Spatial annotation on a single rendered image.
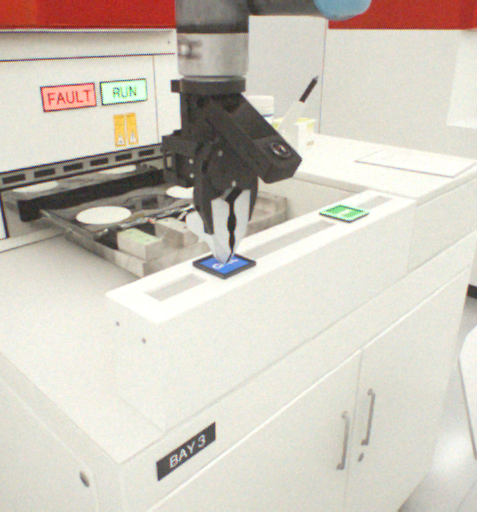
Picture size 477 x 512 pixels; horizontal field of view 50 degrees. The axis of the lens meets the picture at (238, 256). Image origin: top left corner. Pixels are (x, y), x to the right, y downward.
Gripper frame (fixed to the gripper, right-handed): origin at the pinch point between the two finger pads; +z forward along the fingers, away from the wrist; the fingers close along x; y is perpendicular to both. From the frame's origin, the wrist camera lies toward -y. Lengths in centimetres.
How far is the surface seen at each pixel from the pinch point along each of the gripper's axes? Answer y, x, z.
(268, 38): 206, -245, -19
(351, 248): -3.9, -21.2, 4.4
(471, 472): -11, -92, 98
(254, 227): 23.3, -30.3, 10.8
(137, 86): 58, -30, -13
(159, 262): 23.4, -7.0, 10.6
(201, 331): -3.9, 8.2, 5.2
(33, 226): 57, -1, 12
